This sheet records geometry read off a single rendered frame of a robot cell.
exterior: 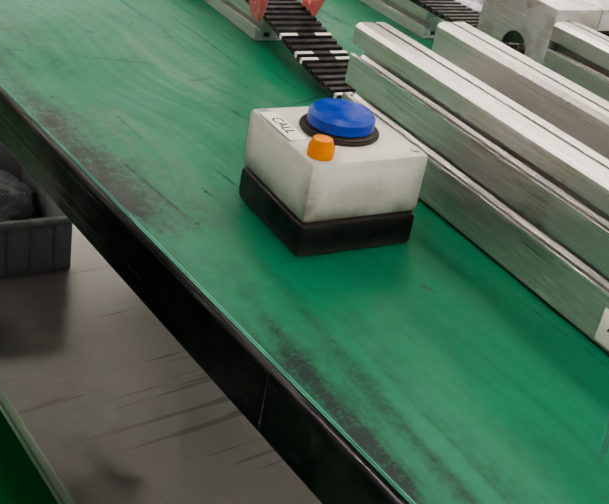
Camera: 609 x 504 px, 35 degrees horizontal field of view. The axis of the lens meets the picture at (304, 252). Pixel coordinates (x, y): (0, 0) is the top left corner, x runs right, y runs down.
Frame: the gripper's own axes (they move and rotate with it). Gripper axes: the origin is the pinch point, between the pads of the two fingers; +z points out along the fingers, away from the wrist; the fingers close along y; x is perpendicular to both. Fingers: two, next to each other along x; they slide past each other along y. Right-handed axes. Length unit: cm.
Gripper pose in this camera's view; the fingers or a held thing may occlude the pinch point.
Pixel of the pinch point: (283, 10)
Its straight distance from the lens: 90.5
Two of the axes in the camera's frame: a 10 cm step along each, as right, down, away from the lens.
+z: -1.6, 8.6, 4.9
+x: -4.7, -5.0, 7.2
